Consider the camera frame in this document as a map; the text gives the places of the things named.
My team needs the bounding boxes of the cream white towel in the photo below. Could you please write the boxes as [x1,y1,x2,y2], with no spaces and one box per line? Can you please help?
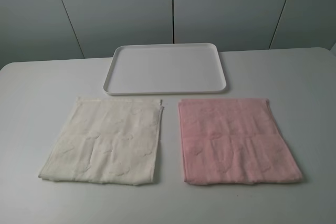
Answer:
[38,98,163,185]

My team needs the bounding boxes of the pink towel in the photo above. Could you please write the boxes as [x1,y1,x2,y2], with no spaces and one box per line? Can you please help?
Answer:
[178,98,303,185]

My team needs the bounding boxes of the white rectangular plastic tray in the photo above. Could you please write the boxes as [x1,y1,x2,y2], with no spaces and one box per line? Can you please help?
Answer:
[103,43,227,95]

